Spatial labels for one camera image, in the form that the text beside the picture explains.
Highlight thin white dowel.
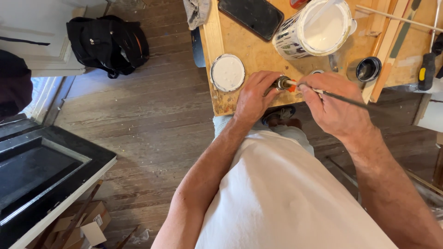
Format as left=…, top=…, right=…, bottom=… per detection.
left=355, top=4, right=443, bottom=33

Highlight black panelled door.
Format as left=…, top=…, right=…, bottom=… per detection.
left=0, top=125, right=118, bottom=249

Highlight small brass knob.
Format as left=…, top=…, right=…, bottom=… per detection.
left=264, top=76, right=293, bottom=97

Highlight person's right hand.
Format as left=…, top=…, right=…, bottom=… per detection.
left=298, top=73, right=375, bottom=141

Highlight green-painted wooden strip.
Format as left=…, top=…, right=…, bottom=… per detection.
left=370, top=0, right=423, bottom=103

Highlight thin dark-handled paint brush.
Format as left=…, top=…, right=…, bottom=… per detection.
left=287, top=80, right=368, bottom=110

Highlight grey paint rag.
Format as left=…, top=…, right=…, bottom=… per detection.
left=182, top=0, right=211, bottom=31

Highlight white panelled door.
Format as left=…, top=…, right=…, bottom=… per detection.
left=0, top=0, right=108, bottom=77

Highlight light wooden batten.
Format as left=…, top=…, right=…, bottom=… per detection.
left=202, top=0, right=225, bottom=91

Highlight cardboard box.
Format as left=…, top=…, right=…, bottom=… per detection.
left=26, top=200, right=112, bottom=249

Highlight black yellow handled screwdriver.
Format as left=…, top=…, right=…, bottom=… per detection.
left=417, top=0, right=443, bottom=92

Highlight black smartphone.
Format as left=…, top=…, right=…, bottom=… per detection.
left=217, top=0, right=285, bottom=43

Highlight white-coated paint can lid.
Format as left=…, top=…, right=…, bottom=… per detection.
left=210, top=53, right=246, bottom=93

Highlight light wooden strip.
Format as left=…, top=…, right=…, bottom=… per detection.
left=361, top=0, right=410, bottom=104

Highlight person's left hand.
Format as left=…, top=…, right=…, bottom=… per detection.
left=235, top=71, right=285, bottom=127

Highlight white board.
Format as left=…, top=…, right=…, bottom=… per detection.
left=413, top=77, right=443, bottom=134

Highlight brown wooden stick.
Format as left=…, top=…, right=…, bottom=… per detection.
left=51, top=179, right=104, bottom=249

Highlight person's white shirt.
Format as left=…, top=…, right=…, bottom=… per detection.
left=195, top=129, right=399, bottom=249

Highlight dark garment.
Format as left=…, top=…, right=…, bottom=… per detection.
left=0, top=49, right=34, bottom=118

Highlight small black round tin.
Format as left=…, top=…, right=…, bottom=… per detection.
left=347, top=56, right=383, bottom=83

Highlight black backpack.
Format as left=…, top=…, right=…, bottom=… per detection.
left=66, top=15, right=150, bottom=79

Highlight white paint stir stick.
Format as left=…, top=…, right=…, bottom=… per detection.
left=304, top=0, right=341, bottom=30

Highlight clear plastic scrap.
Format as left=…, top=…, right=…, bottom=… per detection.
left=131, top=228, right=153, bottom=245

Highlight open white paint can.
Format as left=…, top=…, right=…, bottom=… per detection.
left=272, top=0, right=357, bottom=60

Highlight person's shoe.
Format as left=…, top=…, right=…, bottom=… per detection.
left=261, top=105, right=297, bottom=127

